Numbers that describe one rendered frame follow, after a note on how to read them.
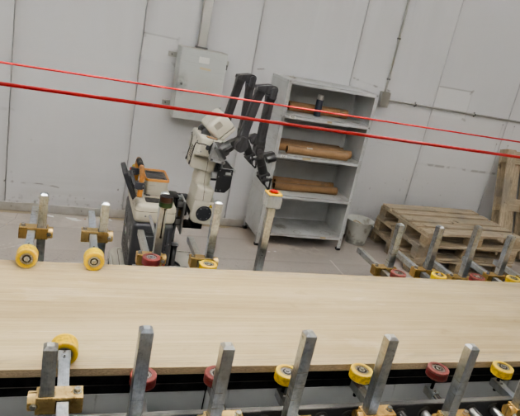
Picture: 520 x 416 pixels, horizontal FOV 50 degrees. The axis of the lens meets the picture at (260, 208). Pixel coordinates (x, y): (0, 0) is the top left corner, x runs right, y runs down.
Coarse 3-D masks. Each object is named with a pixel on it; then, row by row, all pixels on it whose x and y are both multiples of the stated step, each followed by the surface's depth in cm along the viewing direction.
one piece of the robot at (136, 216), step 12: (168, 192) 364; (132, 204) 347; (144, 204) 334; (156, 204) 337; (132, 216) 347; (144, 216) 335; (156, 216) 337; (168, 216) 340; (132, 228) 338; (144, 228) 338; (168, 228) 343; (132, 240) 339; (168, 240) 346; (132, 252) 341; (168, 252) 349; (168, 264) 368
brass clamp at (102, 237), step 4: (88, 228) 245; (92, 228) 246; (96, 228) 246; (84, 232) 241; (88, 232) 241; (92, 232) 242; (96, 232) 242; (100, 232) 243; (104, 232) 244; (108, 232) 245; (112, 232) 246; (80, 236) 246; (84, 236) 241; (88, 236) 242; (100, 236) 243; (104, 236) 244; (108, 236) 245; (112, 236) 245; (80, 240) 242; (84, 240) 242; (88, 240) 243; (100, 240) 244; (104, 240) 245; (108, 240) 246
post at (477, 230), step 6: (474, 228) 309; (480, 228) 306; (474, 234) 308; (480, 234) 308; (474, 240) 308; (468, 246) 312; (474, 246) 310; (468, 252) 312; (474, 252) 311; (468, 258) 312; (462, 264) 315; (468, 264) 313; (462, 270) 315; (468, 270) 315; (462, 276) 315
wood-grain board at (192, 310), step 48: (0, 288) 198; (48, 288) 204; (96, 288) 211; (144, 288) 218; (192, 288) 226; (240, 288) 234; (288, 288) 243; (336, 288) 252; (384, 288) 263; (432, 288) 274; (480, 288) 286; (0, 336) 172; (48, 336) 177; (96, 336) 182; (192, 336) 193; (240, 336) 199; (288, 336) 205; (336, 336) 212; (432, 336) 227; (480, 336) 235
